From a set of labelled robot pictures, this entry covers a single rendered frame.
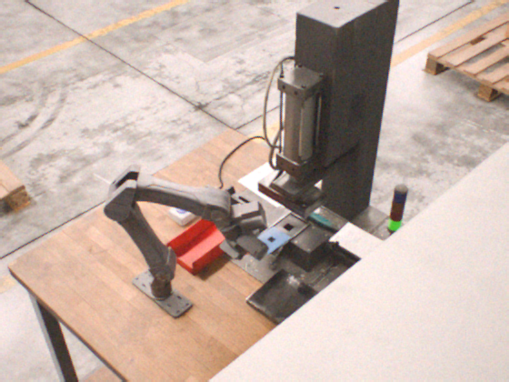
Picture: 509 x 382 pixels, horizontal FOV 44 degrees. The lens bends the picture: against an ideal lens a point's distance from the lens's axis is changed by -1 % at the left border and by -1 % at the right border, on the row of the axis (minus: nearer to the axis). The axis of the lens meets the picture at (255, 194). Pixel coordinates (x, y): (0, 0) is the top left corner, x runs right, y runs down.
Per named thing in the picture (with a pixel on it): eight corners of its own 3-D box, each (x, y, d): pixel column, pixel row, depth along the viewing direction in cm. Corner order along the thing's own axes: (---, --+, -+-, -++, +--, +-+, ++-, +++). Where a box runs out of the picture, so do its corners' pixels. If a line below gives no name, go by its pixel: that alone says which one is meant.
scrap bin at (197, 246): (167, 256, 197) (165, 243, 193) (224, 216, 211) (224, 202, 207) (194, 276, 191) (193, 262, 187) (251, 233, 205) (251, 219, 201)
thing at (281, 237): (238, 251, 186) (238, 244, 184) (273, 226, 195) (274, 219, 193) (255, 264, 182) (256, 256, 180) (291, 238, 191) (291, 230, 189)
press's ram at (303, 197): (254, 199, 191) (254, 116, 171) (310, 160, 205) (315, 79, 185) (302, 228, 181) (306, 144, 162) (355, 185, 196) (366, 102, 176)
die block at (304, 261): (258, 240, 202) (258, 223, 198) (279, 225, 208) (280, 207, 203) (307, 273, 192) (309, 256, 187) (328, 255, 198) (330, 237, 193)
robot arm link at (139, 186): (233, 188, 166) (115, 158, 159) (232, 211, 159) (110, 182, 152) (219, 221, 173) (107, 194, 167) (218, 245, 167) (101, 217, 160)
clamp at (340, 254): (322, 262, 195) (324, 239, 189) (329, 256, 197) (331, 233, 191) (362, 287, 188) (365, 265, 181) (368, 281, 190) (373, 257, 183)
